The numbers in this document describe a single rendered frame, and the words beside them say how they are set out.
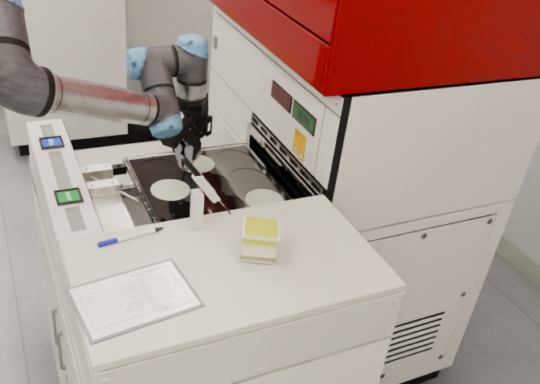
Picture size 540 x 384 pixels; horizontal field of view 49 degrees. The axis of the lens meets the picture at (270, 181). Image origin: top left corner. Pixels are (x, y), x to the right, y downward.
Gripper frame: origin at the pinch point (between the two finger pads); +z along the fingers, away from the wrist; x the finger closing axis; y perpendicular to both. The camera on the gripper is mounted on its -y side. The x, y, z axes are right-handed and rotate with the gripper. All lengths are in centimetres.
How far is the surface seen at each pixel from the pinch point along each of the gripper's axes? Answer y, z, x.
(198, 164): 6.0, 1.3, -0.7
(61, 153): -19.8, -4.8, 23.4
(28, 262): 20, 91, 93
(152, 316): -52, -6, -31
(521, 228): 153, 71, -87
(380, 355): -18, 15, -65
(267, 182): 9.5, 1.3, -20.4
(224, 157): 14.0, 1.4, -4.0
